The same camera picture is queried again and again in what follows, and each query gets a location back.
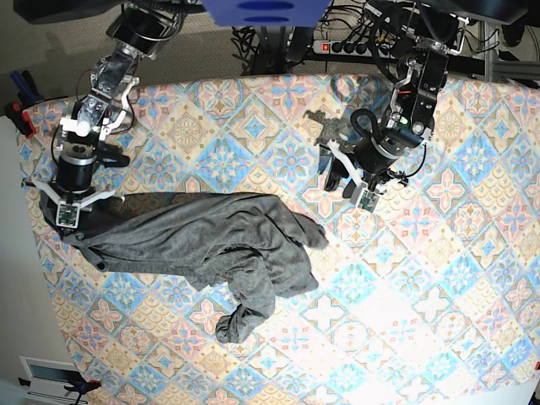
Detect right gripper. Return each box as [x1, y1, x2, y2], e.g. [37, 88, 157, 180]
[30, 155, 116, 235]

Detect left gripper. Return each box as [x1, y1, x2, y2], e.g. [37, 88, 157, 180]
[324, 138, 408, 211]

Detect grey t-shirt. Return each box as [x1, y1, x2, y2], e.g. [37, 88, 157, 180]
[59, 192, 328, 343]

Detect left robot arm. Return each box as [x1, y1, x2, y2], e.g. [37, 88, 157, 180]
[316, 1, 465, 212]

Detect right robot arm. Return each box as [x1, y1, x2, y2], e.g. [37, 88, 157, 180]
[30, 1, 199, 230]

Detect red black clamp upper left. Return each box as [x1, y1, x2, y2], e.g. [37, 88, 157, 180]
[4, 102, 35, 138]

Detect white power strip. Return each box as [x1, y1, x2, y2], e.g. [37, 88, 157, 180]
[312, 40, 372, 57]

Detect patterned tablecloth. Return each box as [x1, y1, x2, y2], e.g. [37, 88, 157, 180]
[15, 73, 540, 405]

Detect white floor vent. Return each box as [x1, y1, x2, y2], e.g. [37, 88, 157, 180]
[19, 355, 83, 404]

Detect black orange clamp lower left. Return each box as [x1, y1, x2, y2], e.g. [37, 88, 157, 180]
[19, 378, 101, 404]

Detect blue black clamp handles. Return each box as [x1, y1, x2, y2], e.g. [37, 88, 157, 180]
[10, 70, 45, 106]

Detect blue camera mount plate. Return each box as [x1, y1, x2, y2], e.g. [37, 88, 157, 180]
[201, 0, 330, 27]

